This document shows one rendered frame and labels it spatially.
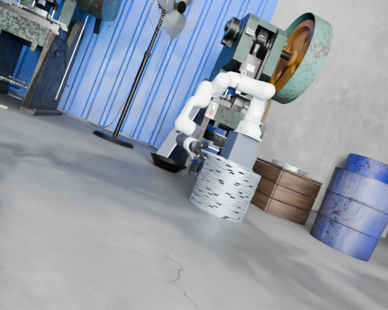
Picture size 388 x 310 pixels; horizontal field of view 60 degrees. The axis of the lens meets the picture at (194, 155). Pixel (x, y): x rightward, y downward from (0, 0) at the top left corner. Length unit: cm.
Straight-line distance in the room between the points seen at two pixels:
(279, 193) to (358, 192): 56
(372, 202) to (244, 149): 83
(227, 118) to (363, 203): 126
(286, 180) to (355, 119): 278
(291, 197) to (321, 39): 133
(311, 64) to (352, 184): 117
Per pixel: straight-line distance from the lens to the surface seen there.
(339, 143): 504
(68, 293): 60
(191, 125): 207
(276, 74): 353
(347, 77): 507
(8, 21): 295
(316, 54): 301
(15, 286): 59
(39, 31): 288
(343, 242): 226
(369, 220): 227
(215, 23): 434
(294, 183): 256
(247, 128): 227
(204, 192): 160
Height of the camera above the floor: 30
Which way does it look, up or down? 3 degrees down
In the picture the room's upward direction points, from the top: 22 degrees clockwise
